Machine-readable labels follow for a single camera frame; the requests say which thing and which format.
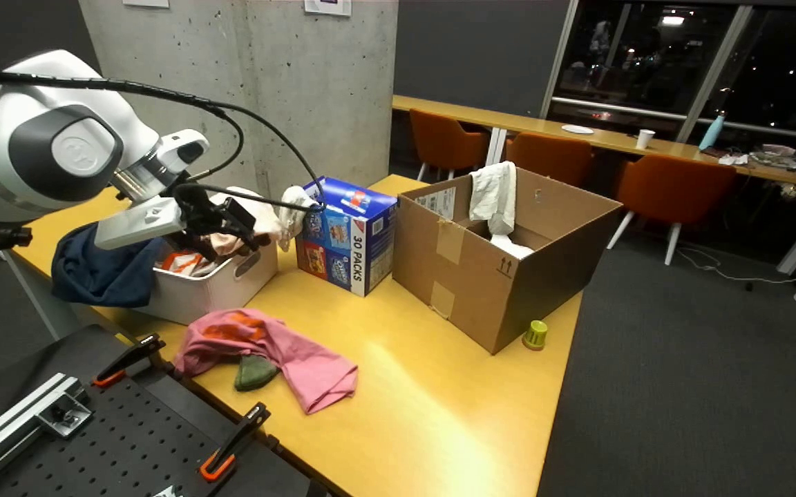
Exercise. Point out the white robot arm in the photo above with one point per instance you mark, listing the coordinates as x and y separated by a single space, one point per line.
67 134

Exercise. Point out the green stuffed toy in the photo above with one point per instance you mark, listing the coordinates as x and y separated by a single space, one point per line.
254 374

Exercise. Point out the blue printed cardboard box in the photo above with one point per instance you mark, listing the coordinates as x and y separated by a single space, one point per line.
350 235

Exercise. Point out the far orange black clamp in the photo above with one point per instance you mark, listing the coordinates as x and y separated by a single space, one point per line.
125 360

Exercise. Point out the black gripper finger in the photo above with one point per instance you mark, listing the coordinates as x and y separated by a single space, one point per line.
237 218
230 243

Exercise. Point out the large brown cardboard box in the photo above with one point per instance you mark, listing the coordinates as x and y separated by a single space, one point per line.
446 258

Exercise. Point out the long wooden counter desk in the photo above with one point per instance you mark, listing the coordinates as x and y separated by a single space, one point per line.
598 138

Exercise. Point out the white cloth on brown box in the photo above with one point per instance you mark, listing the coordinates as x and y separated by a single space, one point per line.
493 197

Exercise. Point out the black perforated mounting board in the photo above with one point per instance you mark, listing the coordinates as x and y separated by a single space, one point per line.
146 436

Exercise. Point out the white plastic laundry basket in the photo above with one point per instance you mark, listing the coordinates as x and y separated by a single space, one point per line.
230 283

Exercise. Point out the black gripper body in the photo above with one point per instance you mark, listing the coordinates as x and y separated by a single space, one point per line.
198 210

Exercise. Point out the near orange black clamp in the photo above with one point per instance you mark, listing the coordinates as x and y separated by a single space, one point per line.
223 460

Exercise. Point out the white paper cup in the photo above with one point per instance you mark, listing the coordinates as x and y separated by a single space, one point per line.
646 138

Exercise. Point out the pink shirt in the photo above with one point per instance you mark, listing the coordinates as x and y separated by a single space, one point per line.
314 374

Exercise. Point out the orange chair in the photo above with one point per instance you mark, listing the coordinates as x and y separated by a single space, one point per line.
560 159
674 192
444 144

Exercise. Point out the small green yellow cup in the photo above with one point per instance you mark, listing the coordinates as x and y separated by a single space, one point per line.
534 334

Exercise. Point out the silver aluminium rail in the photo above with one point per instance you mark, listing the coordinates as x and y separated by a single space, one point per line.
53 406

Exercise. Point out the orange black clamp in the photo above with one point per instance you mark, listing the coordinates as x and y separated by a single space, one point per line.
223 460
125 360

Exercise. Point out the right orange chair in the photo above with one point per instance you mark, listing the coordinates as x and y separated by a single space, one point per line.
674 192

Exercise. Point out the dark navy garment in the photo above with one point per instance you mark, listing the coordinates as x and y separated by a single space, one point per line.
107 278

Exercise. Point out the white shirt with orange print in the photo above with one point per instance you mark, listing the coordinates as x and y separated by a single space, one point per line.
193 258

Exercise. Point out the middle orange chair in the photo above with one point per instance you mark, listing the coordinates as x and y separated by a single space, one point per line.
560 159

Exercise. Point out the light blue water bottle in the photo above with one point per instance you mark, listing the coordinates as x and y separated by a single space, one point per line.
712 134

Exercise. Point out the left orange chair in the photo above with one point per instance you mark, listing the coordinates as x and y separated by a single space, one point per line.
444 144

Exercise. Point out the white towel in blue box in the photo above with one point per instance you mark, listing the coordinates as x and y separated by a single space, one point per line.
297 203

